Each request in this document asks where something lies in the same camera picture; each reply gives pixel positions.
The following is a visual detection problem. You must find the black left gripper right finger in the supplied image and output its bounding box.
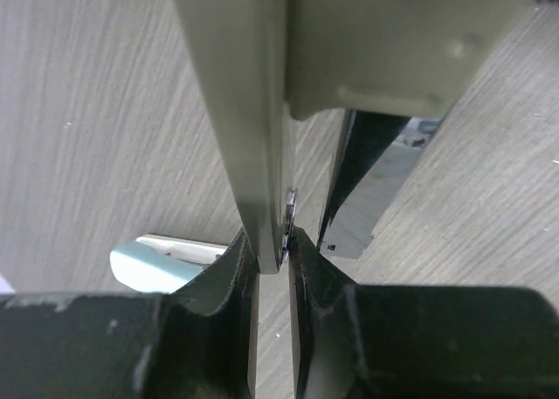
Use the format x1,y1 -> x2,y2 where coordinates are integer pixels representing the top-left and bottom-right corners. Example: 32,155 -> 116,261
289,228 -> 558,398

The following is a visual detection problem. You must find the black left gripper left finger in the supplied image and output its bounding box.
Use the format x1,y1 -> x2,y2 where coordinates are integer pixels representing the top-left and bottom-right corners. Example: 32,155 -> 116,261
1,233 -> 259,398

